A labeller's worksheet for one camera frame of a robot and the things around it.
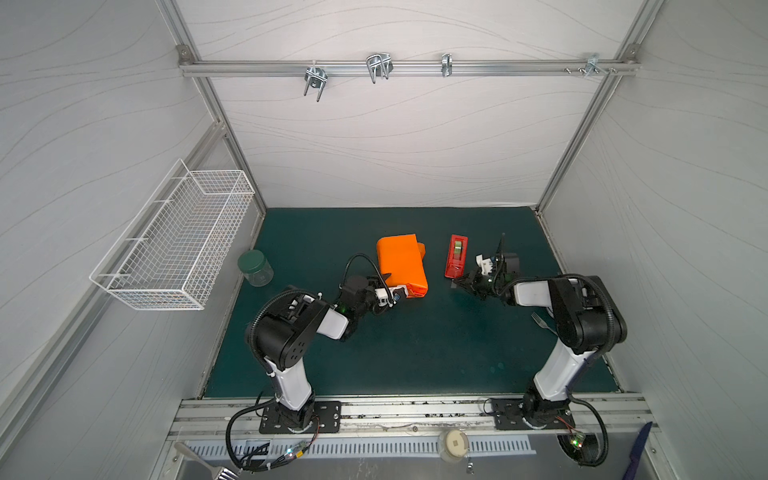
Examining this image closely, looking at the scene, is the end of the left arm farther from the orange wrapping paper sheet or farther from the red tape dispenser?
the red tape dispenser

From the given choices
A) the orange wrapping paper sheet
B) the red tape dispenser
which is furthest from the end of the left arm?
the red tape dispenser

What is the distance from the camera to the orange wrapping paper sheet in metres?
0.93

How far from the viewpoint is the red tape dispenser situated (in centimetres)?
98

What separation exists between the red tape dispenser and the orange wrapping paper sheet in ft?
0.30
